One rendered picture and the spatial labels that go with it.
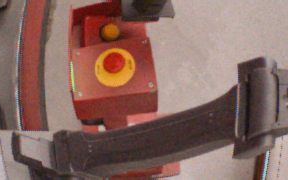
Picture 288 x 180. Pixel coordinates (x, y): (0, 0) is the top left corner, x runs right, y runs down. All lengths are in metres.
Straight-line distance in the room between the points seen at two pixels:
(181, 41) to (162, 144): 1.59
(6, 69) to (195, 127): 0.76
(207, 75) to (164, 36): 0.16
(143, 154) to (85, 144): 0.11
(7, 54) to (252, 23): 1.21
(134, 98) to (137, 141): 0.70
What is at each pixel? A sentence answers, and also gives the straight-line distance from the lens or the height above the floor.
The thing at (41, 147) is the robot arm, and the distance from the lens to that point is 1.14.
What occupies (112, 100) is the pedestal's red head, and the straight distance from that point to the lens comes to 1.66.
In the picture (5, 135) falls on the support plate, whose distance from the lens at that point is 1.42.
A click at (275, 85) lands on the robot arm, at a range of 0.83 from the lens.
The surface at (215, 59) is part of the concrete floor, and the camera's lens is 2.51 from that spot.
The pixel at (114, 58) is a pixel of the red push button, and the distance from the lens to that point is 1.63.
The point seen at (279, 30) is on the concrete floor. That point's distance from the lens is 2.61.
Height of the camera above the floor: 2.34
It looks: 71 degrees down
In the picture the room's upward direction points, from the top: 2 degrees counter-clockwise
